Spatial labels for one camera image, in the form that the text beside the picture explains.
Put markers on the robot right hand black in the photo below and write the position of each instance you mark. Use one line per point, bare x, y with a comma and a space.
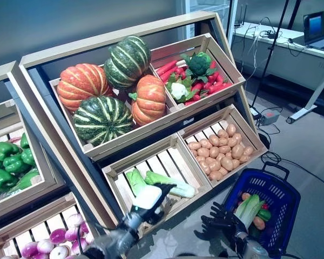
226, 222

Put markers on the robot left hand white back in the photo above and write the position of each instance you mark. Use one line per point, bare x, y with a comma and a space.
148, 198

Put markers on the bok choy pale stem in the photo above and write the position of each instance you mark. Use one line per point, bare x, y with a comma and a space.
135, 183
249, 209
178, 187

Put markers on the robot left silver arm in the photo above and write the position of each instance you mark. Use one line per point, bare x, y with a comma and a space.
121, 237

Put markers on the robot right silver arm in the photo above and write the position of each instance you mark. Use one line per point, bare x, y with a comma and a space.
252, 248

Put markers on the blue plastic shopping basket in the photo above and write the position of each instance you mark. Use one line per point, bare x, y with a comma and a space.
283, 205

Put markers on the brown potato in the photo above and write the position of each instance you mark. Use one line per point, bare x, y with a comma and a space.
232, 142
212, 165
201, 159
226, 163
244, 158
248, 150
194, 145
223, 171
203, 152
237, 151
216, 175
221, 156
222, 133
214, 140
235, 163
214, 152
206, 143
230, 129
205, 167
245, 196
224, 149
223, 142
237, 138

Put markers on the green bell pepper small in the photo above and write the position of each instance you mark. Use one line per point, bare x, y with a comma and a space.
264, 215

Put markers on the small red vegetable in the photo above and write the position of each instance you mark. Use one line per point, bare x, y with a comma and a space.
265, 206

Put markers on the wide wooden crate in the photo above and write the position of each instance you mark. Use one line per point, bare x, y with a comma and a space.
140, 135

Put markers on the purple white turnip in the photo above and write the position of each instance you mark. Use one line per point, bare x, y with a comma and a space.
57, 236
89, 238
45, 246
29, 249
83, 228
75, 220
59, 253
72, 234
76, 246

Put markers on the green striped pumpkin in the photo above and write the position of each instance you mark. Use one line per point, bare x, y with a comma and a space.
127, 62
102, 121

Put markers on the small orange pumpkin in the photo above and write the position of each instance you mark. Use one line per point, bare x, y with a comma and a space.
149, 101

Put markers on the wooden display stand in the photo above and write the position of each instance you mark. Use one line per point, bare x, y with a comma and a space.
51, 172
59, 140

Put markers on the red carrot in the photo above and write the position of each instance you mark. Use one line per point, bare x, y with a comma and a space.
197, 87
191, 101
213, 64
218, 88
166, 67
214, 78
169, 74

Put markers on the white cauliflower with leaves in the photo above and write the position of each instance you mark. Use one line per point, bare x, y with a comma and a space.
179, 90

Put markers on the white power strip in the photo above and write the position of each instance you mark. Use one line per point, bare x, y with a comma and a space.
255, 113

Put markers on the grey box orange top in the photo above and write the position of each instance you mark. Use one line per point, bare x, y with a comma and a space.
270, 116

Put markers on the large orange pumpkin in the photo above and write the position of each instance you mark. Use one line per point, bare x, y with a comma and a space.
81, 83

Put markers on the green broccoli head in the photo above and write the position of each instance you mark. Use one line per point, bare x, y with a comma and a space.
199, 63

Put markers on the white desk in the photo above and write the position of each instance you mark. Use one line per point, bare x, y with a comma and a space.
286, 62

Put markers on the black tripod pole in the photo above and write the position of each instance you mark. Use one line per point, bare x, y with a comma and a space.
271, 51

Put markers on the black power adapter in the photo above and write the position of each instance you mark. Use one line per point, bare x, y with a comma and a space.
268, 34

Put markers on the black router with antennas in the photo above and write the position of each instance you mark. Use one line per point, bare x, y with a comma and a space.
240, 20

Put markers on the white framed glass cabinet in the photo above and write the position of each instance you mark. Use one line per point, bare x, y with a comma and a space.
208, 6

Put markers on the grey open laptop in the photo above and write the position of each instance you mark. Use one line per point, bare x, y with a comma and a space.
316, 29

